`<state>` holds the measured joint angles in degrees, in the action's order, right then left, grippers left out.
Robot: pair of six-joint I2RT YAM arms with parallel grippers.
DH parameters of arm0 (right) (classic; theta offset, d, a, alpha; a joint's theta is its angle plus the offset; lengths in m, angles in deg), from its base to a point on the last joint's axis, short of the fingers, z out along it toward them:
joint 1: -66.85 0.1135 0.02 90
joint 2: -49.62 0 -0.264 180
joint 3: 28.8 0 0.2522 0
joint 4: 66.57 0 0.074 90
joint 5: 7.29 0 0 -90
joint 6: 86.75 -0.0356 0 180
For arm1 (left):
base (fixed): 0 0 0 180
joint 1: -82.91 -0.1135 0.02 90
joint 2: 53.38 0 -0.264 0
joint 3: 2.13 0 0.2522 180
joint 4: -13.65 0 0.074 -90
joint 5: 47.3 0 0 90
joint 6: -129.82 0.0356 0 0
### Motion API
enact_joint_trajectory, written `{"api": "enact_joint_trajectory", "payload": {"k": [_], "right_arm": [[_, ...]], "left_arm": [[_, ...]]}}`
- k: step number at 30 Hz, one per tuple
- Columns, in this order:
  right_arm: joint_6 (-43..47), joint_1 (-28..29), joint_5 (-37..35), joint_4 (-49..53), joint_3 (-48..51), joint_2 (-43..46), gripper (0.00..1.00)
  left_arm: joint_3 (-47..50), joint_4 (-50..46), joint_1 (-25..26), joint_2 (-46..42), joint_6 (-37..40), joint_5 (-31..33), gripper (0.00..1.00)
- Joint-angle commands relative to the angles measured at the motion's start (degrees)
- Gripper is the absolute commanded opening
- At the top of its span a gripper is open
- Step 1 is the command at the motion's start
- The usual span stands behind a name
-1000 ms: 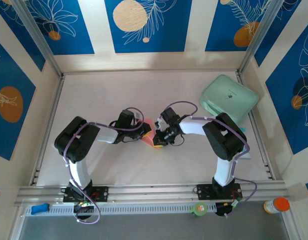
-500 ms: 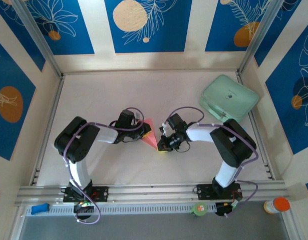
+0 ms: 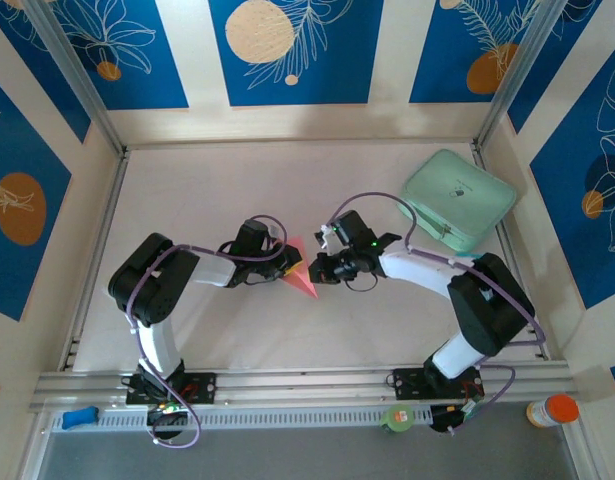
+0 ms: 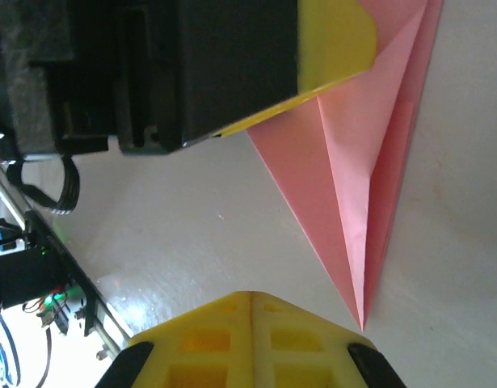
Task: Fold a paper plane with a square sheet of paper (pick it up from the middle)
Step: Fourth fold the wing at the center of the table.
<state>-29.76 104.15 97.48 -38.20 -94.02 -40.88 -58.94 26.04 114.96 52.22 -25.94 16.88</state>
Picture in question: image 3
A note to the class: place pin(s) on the long aluminium base rail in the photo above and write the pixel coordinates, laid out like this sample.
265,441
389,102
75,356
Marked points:
307,385

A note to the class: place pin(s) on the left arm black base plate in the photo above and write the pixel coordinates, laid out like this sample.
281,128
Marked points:
202,387

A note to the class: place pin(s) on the aluminium table side rail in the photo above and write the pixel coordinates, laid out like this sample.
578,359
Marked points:
108,210
505,240

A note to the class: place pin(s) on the pink paper sheet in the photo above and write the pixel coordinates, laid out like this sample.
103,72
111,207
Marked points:
302,285

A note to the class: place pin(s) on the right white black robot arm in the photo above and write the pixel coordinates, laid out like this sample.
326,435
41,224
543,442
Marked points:
422,272

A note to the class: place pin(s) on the blue bone-shaped block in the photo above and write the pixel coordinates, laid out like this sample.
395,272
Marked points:
79,419

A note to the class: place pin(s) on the aluminium frame post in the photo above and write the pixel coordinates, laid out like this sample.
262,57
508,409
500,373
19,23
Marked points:
74,75
517,75

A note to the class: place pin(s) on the mint green zip pouch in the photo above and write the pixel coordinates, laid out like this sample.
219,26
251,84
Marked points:
457,200

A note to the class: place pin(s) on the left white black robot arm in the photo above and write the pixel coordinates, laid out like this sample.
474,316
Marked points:
159,345

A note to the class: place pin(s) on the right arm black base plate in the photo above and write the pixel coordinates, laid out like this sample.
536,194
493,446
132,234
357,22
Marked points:
407,382

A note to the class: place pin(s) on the green tape roll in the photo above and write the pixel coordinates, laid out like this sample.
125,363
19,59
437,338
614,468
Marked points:
397,417

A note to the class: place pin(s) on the black controller with LED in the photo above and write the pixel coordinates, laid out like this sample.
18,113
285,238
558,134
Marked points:
164,411
442,417

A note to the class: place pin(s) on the orange-capped bottle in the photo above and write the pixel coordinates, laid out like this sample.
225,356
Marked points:
554,411

